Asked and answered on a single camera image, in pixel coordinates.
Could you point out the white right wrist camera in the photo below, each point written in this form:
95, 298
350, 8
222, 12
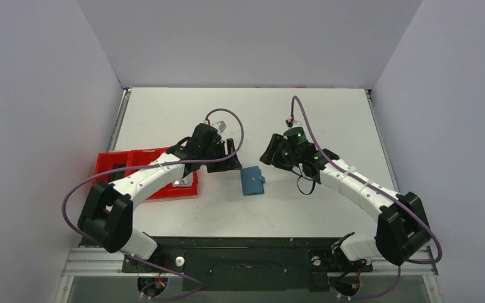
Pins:
220, 126

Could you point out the white VIP card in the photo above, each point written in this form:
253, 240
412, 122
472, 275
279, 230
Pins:
186, 181

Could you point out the blue leather card holder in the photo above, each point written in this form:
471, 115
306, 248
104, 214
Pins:
252, 181

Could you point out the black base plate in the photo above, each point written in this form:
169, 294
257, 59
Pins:
260, 263

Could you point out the black card in tray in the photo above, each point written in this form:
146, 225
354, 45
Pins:
118, 166

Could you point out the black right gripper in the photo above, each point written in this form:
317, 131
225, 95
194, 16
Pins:
215, 149

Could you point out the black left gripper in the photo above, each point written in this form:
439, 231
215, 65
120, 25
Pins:
288, 134

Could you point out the aluminium frame rail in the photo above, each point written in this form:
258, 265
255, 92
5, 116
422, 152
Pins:
96, 262

